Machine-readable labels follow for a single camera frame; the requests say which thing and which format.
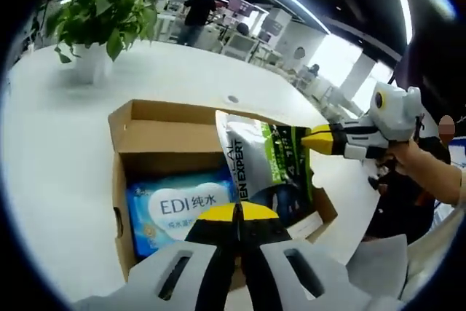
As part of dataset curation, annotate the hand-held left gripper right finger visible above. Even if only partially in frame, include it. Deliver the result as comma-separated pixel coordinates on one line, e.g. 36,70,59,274
237,203,405,311

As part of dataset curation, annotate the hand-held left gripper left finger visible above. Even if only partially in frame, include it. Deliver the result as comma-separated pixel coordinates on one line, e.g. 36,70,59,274
72,204,240,311

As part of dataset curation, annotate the silver green soft pouch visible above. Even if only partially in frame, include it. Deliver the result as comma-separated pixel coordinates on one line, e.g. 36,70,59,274
215,109,315,225

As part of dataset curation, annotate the blue white wet wipes pack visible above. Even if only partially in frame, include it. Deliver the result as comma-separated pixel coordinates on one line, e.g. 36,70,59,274
125,168,238,258

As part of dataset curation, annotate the brown cardboard shoe box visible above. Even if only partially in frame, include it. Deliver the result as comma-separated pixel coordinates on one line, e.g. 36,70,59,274
108,98,339,283

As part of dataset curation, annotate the person's right hand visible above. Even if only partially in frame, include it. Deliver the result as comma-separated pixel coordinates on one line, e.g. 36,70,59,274
384,141,418,178

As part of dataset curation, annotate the grey mesh office chair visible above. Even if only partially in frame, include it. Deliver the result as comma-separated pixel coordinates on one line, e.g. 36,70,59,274
344,232,409,290

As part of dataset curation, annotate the beige padded cloth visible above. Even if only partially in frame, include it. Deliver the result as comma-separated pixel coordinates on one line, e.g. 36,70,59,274
406,208,466,290

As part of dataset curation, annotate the white office chair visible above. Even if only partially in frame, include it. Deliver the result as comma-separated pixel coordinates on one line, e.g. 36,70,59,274
224,30,261,63

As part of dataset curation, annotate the purple screen monitor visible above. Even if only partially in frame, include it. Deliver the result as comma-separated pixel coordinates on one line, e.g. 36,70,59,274
228,0,253,13

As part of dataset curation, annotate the potted green plant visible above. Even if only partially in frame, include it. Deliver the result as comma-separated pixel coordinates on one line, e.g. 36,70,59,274
45,0,160,84

